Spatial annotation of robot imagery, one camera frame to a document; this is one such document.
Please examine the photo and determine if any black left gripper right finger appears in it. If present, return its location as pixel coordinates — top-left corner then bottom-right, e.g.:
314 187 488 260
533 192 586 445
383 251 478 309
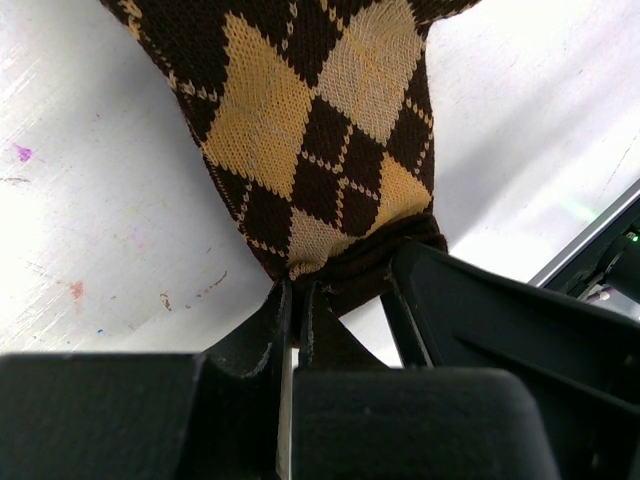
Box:
291 285 560 479

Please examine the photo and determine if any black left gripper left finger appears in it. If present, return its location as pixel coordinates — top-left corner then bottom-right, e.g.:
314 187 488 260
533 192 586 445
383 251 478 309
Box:
1 280 292 479

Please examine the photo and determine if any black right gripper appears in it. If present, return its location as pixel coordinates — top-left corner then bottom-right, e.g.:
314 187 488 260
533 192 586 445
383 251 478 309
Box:
382 209 639 479

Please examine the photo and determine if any brown tan argyle sock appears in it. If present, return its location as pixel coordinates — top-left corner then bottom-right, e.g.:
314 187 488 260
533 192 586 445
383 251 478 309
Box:
105 1 470 316

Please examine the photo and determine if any aluminium table frame rail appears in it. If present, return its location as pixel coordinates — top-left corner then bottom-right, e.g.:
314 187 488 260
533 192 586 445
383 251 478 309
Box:
529 180 639 293

